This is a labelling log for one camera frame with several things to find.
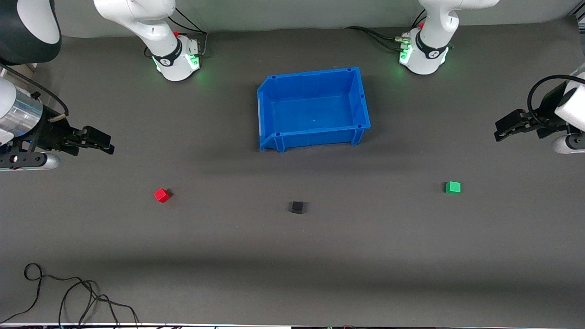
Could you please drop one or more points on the small green cube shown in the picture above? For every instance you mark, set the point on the small green cube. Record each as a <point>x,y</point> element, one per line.
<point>453,187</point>

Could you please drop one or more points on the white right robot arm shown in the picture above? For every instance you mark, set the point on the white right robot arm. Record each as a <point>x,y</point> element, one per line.
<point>160,32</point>

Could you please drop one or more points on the small black cube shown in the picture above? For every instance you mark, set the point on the small black cube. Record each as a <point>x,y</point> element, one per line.
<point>297,208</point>

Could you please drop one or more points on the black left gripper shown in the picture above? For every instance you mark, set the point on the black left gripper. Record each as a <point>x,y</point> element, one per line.
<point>545,111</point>

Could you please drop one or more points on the small red cube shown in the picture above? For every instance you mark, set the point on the small red cube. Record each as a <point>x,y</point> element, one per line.
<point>161,195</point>

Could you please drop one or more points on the blue plastic storage bin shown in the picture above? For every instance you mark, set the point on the blue plastic storage bin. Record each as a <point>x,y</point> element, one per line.
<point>315,119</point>

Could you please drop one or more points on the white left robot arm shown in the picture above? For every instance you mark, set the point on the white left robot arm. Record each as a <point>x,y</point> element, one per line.
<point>434,27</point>

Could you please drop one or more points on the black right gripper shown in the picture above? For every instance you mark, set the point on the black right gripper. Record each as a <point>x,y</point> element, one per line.
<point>47,134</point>

